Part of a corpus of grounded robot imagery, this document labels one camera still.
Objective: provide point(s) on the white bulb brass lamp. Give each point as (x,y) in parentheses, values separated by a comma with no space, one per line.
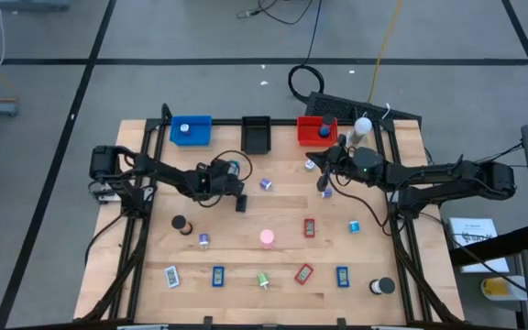
(362,124)

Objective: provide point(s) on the teal white power adapter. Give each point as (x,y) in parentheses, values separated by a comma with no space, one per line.
(234,168)

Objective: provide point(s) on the red framed LCD display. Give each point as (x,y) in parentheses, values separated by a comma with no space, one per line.
(304,273)
(309,227)

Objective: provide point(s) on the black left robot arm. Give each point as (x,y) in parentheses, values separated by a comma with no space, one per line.
(163,172)

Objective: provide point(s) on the black aluminium table frame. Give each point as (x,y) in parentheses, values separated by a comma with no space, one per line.
(227,122)

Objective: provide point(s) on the purple white power adapter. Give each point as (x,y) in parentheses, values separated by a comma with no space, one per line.
(204,240)
(326,193)
(266,184)

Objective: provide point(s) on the black plastic basket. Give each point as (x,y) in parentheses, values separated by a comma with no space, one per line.
(256,137)

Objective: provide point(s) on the light blue white power adapter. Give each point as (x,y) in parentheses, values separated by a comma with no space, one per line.
(354,226)

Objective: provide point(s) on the black capped orange sand hourglass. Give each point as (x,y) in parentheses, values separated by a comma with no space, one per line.
(179,222)

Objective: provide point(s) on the white framed LCD display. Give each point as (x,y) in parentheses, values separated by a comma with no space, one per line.
(171,276)

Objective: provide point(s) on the black beam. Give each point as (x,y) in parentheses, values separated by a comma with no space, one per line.
(498,245)

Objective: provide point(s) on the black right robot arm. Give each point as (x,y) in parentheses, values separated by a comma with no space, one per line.
(429,176)

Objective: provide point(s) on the blue framed LCD display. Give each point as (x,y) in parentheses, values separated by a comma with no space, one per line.
(218,276)
(342,277)

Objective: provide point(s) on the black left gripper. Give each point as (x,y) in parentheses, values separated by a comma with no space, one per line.
(213,181)

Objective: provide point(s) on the pink hourglass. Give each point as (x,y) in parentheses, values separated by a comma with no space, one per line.
(267,236)

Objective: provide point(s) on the black capped blue hourglass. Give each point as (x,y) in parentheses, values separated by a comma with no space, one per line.
(324,132)

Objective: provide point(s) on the black table clamp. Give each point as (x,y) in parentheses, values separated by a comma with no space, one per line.
(207,322)
(341,322)

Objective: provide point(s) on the red plastic basket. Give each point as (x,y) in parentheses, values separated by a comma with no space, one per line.
(307,135)

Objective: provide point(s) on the white booklet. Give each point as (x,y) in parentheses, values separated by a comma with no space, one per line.
(475,238)

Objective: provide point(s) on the red white power adapter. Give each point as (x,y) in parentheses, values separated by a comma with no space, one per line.
(184,128)

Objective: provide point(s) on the green white power adapter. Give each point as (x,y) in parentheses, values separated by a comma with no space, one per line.
(262,278)
(310,165)

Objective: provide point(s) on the black capped white sand hourglass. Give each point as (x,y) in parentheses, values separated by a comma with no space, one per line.
(387,285)

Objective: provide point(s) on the blue plastic basket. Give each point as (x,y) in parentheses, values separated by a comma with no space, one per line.
(200,137)

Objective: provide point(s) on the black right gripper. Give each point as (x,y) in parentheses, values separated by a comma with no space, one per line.
(344,162)

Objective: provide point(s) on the black keyboard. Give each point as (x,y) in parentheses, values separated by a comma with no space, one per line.
(337,106)

